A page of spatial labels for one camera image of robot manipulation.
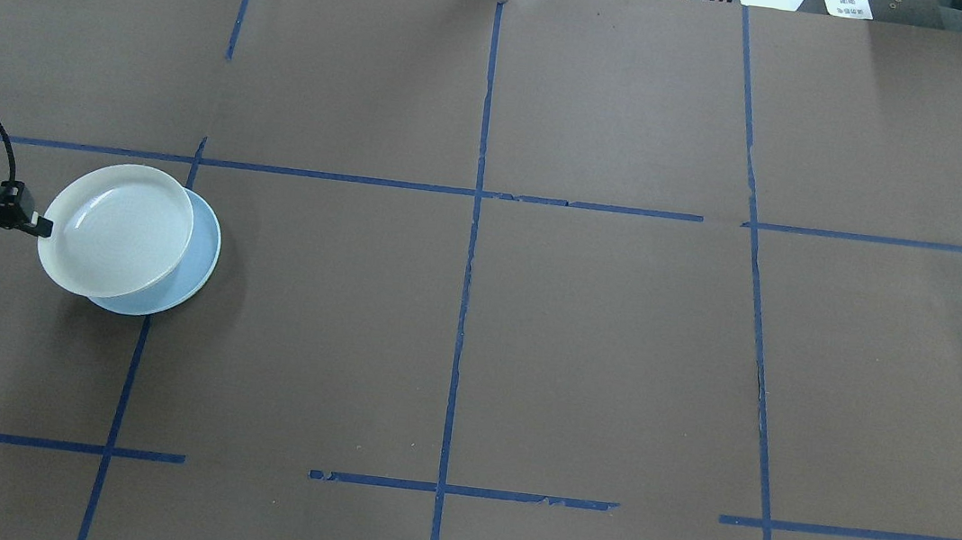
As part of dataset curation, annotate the white round plate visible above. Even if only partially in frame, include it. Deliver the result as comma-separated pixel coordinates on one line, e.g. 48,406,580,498
31,155,202,309

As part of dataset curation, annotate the light blue round plate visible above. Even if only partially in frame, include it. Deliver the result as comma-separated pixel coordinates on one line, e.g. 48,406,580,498
85,177,229,326

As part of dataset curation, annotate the black box with white label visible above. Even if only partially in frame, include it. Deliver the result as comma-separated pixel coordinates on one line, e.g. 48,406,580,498
796,0,962,32

